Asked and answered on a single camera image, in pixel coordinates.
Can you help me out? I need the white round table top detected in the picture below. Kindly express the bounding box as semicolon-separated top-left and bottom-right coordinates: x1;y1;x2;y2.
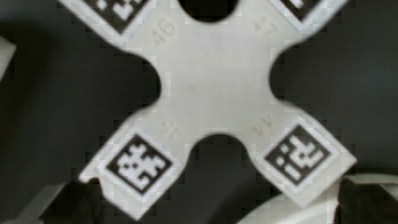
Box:
237;173;398;224

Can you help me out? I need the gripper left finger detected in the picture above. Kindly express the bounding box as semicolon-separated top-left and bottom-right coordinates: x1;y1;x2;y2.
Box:
6;178;113;224

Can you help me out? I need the white cross-shaped table base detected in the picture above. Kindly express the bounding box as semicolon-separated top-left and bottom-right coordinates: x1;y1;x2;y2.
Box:
59;0;358;218

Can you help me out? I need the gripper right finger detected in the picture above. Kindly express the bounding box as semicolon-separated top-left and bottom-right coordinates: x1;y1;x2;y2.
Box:
338;174;398;224

